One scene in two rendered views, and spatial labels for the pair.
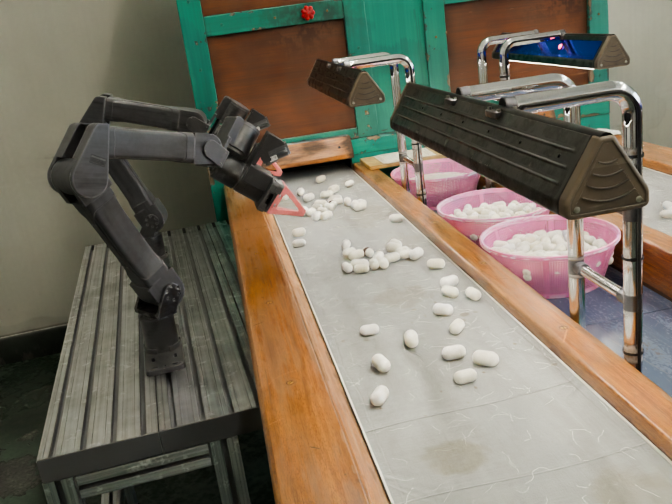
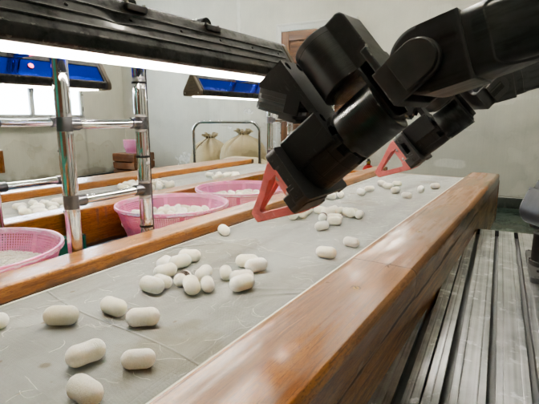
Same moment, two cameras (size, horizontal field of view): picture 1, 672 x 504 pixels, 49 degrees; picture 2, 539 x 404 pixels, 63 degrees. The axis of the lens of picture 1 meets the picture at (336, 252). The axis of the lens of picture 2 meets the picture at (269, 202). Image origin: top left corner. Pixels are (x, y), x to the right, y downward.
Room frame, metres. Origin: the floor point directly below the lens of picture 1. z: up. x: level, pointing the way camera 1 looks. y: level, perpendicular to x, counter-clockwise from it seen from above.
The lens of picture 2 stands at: (2.29, 0.46, 0.97)
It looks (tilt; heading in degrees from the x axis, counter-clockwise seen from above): 11 degrees down; 220
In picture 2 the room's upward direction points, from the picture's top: straight up
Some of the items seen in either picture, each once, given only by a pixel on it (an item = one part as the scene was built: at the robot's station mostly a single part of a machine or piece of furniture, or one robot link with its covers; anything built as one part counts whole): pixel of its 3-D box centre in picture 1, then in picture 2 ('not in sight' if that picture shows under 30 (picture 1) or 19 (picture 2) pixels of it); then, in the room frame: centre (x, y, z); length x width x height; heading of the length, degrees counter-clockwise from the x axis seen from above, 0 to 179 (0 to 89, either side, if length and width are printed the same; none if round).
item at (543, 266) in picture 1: (549, 256); (241, 202); (1.37, -0.42, 0.72); 0.27 x 0.27 x 0.10
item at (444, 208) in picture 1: (495, 222); (173, 221); (1.65, -0.38, 0.72); 0.27 x 0.27 x 0.10
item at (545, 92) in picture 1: (546, 252); not in sight; (0.93, -0.28, 0.90); 0.20 x 0.19 x 0.45; 8
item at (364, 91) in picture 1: (339, 78); (171, 41); (1.88, -0.07, 1.08); 0.62 x 0.08 x 0.07; 8
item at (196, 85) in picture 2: not in sight; (245, 89); (1.00, -0.75, 1.08); 0.62 x 0.08 x 0.07; 8
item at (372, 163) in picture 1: (415, 155); not in sight; (2.30, -0.29, 0.77); 0.33 x 0.15 x 0.01; 98
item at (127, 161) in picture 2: not in sight; (134, 161); (-1.37, -5.23, 0.32); 0.42 x 0.42 x 0.64; 12
